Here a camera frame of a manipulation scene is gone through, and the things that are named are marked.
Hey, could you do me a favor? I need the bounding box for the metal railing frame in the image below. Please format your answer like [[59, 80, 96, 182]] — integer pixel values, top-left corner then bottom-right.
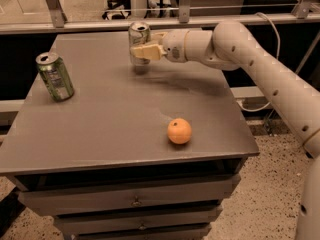
[[0, 0, 320, 35]]

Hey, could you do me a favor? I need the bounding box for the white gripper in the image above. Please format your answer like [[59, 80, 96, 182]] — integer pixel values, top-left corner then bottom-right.
[[129, 29, 188, 63]]

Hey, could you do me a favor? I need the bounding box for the white cable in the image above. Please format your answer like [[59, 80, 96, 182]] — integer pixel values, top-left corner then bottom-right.
[[237, 12, 282, 113]]

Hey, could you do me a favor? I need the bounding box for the black office chair base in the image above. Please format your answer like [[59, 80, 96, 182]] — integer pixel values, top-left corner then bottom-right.
[[102, 0, 170, 20]]

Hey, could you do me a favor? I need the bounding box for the orange fruit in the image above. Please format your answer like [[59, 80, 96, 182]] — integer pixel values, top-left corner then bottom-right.
[[167, 118, 192, 144]]

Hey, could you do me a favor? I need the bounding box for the green soda can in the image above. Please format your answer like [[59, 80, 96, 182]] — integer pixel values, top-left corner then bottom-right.
[[36, 52, 74, 102]]

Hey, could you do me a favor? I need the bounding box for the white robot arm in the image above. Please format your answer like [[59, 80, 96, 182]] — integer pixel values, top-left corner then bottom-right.
[[130, 21, 320, 240]]

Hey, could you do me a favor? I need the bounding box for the white 7up soda can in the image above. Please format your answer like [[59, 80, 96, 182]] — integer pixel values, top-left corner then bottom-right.
[[128, 21, 151, 66]]

